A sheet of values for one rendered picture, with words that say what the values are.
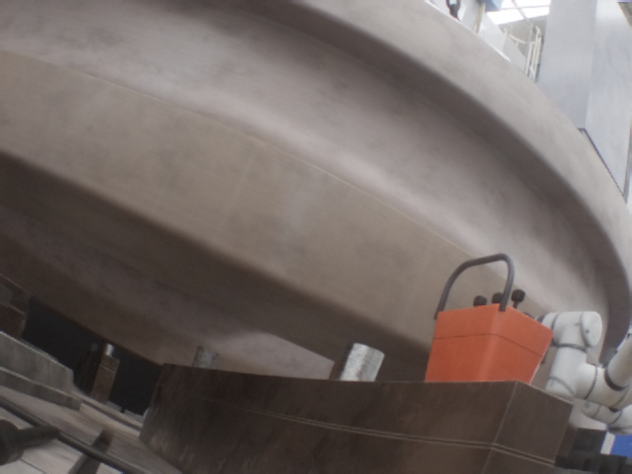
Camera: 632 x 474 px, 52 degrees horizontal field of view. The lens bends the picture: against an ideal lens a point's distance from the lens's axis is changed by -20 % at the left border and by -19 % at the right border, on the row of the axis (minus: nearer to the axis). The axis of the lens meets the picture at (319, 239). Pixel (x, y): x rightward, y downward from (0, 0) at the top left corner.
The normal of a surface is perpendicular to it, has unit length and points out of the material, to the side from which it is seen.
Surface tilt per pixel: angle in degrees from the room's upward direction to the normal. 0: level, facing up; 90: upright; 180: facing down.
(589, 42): 90
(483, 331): 97
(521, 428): 90
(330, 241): 90
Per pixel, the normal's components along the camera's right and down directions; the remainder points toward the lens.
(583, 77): -0.63, -0.45
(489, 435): -0.85, -0.43
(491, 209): 0.55, -0.07
